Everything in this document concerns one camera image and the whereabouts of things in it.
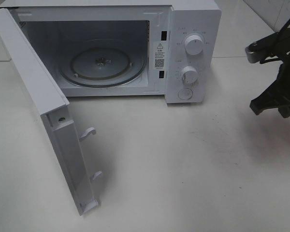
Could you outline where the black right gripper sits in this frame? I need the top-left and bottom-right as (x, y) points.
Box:
(249, 28), (290, 118)

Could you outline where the white microwave door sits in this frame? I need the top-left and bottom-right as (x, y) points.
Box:
(0, 8), (101, 215)

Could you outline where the white microwave oven body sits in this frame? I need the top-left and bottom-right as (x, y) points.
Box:
(0, 0), (221, 103)

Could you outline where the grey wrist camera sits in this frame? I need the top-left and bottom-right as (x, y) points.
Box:
(245, 42), (266, 64)

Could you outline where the white microwave knob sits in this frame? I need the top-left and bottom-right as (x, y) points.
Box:
(180, 66), (199, 84)
(185, 34), (204, 56)

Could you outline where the glass microwave turntable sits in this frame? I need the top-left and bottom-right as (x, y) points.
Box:
(59, 47), (146, 88)

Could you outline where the round white door button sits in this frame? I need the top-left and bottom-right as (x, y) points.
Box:
(178, 88), (193, 100)

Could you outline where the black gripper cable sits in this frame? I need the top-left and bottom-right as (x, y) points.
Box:
(260, 9), (290, 65)

